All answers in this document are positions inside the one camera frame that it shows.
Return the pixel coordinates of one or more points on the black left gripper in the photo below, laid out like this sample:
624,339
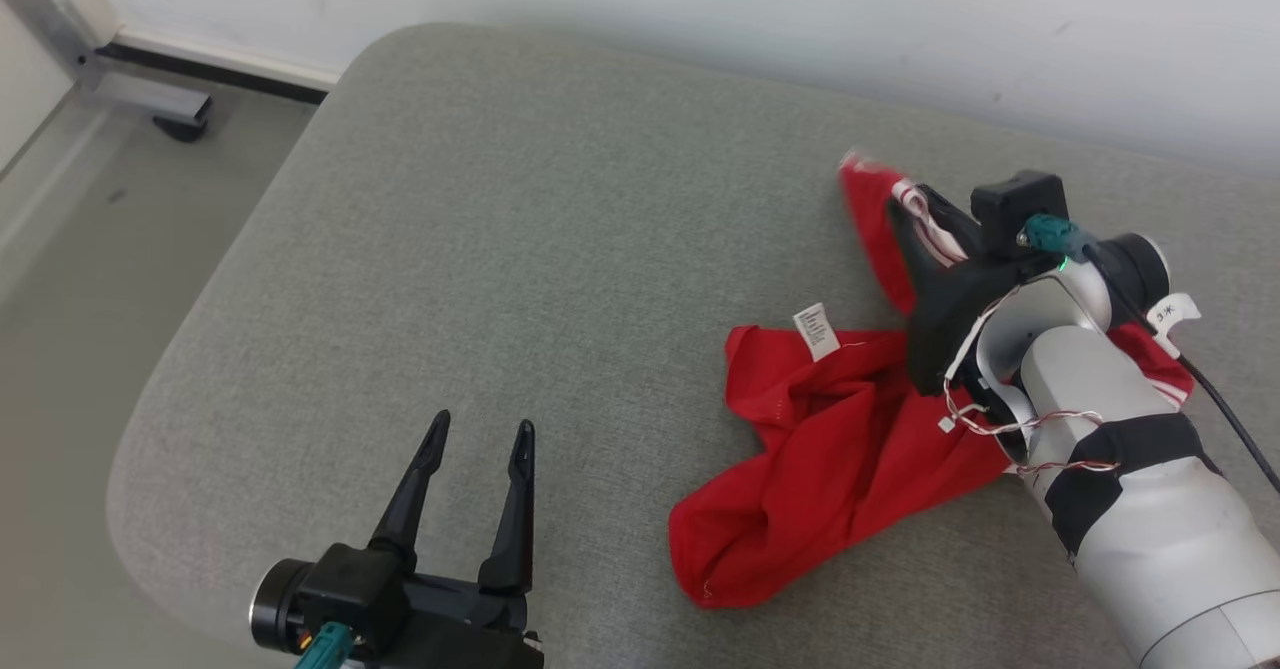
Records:
460,629

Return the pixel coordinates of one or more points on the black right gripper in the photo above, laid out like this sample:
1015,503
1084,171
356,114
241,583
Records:
950,319

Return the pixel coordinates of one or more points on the red shirt with white sleeves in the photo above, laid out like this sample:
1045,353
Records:
830,449

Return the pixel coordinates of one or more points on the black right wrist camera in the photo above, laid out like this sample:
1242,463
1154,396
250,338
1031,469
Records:
1015,211

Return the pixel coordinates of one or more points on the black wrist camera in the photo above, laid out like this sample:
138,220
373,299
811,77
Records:
1015,211
345,594

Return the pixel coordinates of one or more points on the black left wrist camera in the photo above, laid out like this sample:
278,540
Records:
345,594

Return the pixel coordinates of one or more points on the grey metal frame post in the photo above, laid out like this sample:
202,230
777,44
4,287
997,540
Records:
150,99

